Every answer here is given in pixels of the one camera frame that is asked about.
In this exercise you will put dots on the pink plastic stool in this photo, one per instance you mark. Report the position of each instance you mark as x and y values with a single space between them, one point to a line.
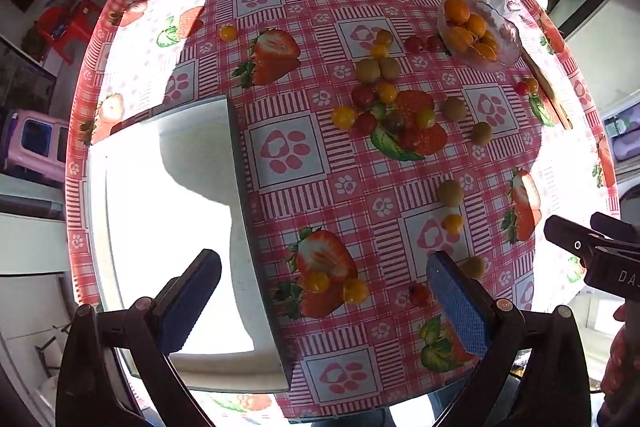
15 157

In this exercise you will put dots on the black metal stand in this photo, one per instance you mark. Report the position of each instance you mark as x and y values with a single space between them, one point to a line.
47 349

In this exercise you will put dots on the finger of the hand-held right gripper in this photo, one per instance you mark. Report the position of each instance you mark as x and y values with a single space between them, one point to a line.
615 226
565 234

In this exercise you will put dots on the dark purple cherry tomato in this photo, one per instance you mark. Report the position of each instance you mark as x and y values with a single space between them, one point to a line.
395 121

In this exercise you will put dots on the person's right hand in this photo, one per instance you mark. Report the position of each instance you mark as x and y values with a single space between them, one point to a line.
620 357

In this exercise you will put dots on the pile of orange kumquats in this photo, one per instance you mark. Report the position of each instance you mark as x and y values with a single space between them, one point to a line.
457 10

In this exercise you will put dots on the pink strawberry print tablecloth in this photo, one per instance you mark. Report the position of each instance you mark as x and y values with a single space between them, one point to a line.
290 147

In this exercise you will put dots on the yellow-green cherry tomato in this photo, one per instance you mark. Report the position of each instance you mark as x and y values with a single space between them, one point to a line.
425 118

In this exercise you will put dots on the clear glass bowl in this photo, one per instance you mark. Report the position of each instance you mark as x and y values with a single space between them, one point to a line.
505 34

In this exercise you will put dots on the white foam tray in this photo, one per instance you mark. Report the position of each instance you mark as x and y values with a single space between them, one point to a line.
150 217

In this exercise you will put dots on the red plastic stool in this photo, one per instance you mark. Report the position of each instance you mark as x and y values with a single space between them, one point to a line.
75 22

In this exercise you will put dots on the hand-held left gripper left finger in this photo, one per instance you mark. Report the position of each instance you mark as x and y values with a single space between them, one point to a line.
192 297

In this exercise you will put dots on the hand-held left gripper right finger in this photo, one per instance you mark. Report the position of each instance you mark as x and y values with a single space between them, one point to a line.
457 302

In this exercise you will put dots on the dark glass cabinet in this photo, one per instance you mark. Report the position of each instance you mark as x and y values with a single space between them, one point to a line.
25 82

